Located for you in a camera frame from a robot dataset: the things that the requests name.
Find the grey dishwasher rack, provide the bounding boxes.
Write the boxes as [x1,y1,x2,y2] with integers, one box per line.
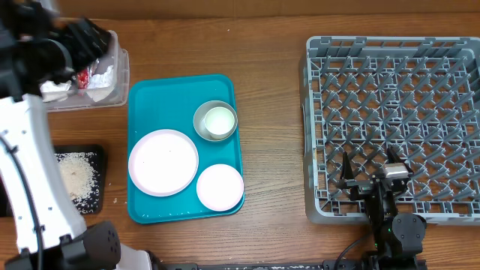
[299,36,479,226]

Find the brown cardboard backdrop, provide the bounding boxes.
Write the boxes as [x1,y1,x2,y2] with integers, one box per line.
[56,0,479,20]

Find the teal plastic tray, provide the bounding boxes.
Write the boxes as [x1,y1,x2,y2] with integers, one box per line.
[127,74,245,224]

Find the large white plate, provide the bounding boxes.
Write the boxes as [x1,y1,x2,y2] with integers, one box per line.
[128,129,200,197]

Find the grey metal bowl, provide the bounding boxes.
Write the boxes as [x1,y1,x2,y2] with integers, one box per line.
[193,100,238,142]

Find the pile of white rice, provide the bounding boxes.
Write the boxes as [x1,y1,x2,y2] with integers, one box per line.
[55,151,101,215]

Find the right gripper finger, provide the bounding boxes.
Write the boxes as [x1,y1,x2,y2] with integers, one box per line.
[386,146,404,164]
[340,151,355,181]

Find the black plastic tray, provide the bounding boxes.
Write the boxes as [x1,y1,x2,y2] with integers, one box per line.
[54,145,107,215]

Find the white napkin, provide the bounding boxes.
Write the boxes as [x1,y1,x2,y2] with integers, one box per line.
[40,65,113,103]

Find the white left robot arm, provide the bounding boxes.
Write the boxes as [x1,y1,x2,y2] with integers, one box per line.
[1,1,163,269]

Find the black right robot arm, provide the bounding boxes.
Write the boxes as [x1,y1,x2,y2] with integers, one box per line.
[334,147,427,270]

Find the white paper cup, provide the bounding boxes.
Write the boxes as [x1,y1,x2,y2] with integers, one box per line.
[204,106,236,140]

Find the red snack wrapper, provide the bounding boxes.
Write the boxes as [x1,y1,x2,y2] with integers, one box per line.
[76,59,99,89]

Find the clear plastic bin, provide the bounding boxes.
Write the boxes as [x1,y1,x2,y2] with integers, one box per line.
[44,31,130,112]

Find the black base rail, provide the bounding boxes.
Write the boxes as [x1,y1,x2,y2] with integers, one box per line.
[163,259,428,270]

